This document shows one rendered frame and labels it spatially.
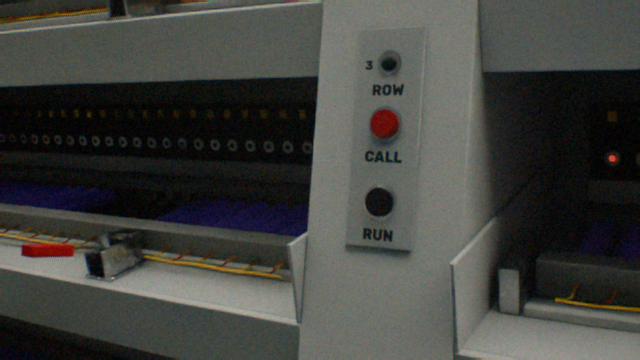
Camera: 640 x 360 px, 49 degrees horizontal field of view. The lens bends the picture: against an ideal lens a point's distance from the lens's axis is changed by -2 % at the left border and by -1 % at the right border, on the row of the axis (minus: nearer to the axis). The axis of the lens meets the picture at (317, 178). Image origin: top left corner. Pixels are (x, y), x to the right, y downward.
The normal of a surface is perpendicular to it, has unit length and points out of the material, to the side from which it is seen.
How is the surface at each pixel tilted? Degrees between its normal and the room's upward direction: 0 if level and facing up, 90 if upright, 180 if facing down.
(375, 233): 90
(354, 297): 90
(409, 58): 90
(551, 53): 109
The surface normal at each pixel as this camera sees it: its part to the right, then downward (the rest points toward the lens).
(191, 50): -0.50, 0.28
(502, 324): -0.10, -0.96
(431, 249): -0.51, -0.05
